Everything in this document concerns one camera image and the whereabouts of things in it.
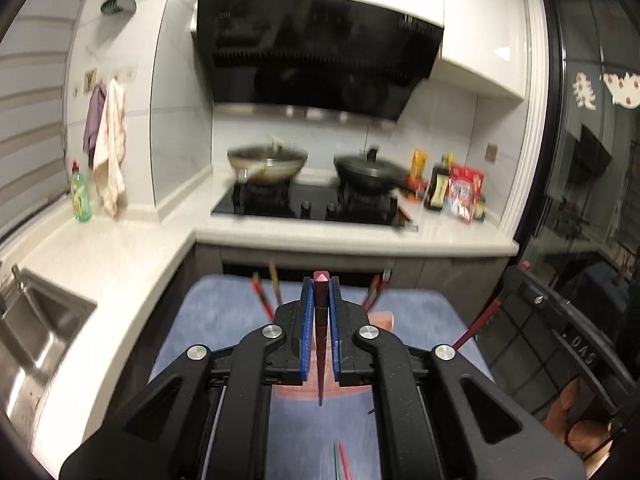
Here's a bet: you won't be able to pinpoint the brown chopstick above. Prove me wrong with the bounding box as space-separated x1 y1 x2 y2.
269 261 283 307

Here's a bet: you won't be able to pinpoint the black gas stove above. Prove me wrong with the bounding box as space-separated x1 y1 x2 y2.
210 180 408 226

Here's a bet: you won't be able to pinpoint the red and white cereal bag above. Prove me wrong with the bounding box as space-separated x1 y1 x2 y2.
446 164 486 223

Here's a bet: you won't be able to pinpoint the steel wok with lid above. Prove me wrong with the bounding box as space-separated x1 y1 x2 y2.
227 141 309 185

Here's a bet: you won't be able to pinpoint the black frying pan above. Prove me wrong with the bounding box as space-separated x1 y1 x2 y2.
333 147 416 196

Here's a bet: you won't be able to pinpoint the chrome faucet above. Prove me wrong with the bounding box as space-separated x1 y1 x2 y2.
0 263 25 306

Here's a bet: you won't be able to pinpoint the grey base cabinet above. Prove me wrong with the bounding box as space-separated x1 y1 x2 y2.
192 242 516 291

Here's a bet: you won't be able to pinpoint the yellow snack packet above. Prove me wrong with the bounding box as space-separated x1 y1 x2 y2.
410 149 430 186

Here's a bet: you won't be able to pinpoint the person's right hand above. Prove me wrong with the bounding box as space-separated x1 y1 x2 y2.
545 377 615 461

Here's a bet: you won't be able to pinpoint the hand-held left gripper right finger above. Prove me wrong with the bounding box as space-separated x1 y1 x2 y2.
327 276 586 480

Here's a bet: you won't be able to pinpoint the pink perforated chopstick holder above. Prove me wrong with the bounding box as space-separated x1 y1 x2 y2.
272 310 396 405

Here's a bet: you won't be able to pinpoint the white tree door sticker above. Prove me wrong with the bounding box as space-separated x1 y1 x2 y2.
572 72 598 108

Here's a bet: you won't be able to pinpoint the white window blinds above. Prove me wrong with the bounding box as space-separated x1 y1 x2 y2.
0 0 96 241

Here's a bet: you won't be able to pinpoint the blue plush mat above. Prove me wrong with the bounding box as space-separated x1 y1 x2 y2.
150 274 493 480

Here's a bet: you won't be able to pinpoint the white hanging cloth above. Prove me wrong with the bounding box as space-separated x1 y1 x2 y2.
92 79 128 218

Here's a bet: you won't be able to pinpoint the purple hanging cloth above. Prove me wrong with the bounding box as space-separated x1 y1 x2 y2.
82 82 108 168

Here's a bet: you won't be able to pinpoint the dark red chopstick pink end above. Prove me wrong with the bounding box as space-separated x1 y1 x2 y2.
451 261 531 351

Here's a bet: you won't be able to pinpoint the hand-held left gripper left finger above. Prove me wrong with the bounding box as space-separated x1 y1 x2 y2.
60 277 315 480

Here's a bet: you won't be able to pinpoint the black range hood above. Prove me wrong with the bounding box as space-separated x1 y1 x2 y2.
196 0 446 123

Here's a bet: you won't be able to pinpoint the white kitchen counter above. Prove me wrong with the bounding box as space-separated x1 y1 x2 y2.
0 165 521 441

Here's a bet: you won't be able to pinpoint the glass sliding door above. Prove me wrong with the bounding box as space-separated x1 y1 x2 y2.
515 0 640 321

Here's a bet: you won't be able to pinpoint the green dish soap bottle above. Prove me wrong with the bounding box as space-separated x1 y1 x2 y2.
70 160 93 223

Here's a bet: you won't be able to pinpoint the steel sink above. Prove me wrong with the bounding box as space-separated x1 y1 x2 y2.
0 265 98 431

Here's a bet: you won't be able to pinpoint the dark sauce bottle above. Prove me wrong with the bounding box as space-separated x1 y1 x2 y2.
424 154 455 212

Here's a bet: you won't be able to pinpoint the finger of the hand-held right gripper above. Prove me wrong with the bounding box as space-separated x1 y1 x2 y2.
501 266 545 322

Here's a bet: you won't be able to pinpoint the white spotted door sticker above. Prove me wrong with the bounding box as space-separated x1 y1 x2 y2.
602 72 640 108

